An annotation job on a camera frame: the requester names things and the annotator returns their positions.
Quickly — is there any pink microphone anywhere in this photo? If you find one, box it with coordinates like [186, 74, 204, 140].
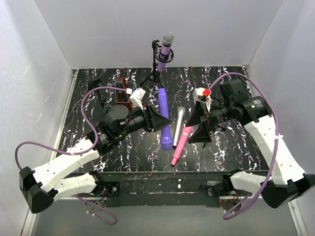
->
[171, 126, 193, 167]

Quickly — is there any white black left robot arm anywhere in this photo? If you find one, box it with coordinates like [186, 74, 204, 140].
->
[19, 105, 171, 213]

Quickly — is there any tall black tripod stand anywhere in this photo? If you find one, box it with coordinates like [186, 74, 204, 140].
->
[139, 40, 174, 88]

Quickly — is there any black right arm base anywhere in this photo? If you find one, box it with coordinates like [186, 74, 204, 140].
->
[198, 173, 238, 197]

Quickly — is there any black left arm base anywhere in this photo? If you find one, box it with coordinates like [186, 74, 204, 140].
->
[93, 177, 121, 197]

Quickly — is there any silver microphone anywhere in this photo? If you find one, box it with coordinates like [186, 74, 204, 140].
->
[172, 107, 186, 148]

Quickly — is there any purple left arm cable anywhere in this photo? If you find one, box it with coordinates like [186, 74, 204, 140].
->
[14, 86, 132, 226]

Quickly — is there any small black tripod stand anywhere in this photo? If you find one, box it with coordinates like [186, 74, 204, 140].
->
[202, 124, 226, 149]

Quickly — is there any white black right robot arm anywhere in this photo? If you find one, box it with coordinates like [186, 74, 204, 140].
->
[187, 79, 315, 208]

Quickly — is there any purple plastic microphone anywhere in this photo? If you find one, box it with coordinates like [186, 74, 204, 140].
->
[158, 88, 173, 151]

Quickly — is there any purple glitter microphone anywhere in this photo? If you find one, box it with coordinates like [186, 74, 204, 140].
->
[157, 32, 174, 72]

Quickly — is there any aluminium table rail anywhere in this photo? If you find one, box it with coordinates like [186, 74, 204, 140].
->
[21, 68, 109, 236]

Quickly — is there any brown wooden metronome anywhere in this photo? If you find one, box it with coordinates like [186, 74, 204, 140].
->
[115, 78, 132, 111]

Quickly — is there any black round-base stand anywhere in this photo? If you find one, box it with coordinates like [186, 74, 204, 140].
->
[88, 79, 114, 115]

